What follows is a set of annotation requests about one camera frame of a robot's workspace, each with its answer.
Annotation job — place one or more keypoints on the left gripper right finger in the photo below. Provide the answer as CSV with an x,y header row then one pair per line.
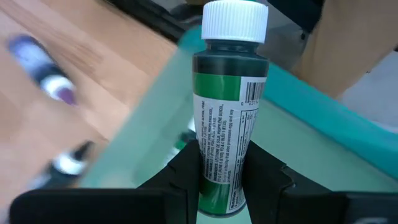
x,y
311,208

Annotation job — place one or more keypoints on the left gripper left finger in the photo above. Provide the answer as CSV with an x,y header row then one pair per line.
x,y
124,205

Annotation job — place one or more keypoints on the teal plastic tray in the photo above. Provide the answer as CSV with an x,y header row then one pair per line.
x,y
295,149

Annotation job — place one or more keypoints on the black marker pen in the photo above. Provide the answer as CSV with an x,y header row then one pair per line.
x,y
66,163

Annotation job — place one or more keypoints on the green bottle with white cap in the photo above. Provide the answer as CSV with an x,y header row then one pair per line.
x,y
224,124

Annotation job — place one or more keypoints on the tan board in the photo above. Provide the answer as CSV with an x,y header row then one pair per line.
x,y
348,46

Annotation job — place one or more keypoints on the black metal table frame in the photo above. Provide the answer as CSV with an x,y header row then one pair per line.
x,y
161,21

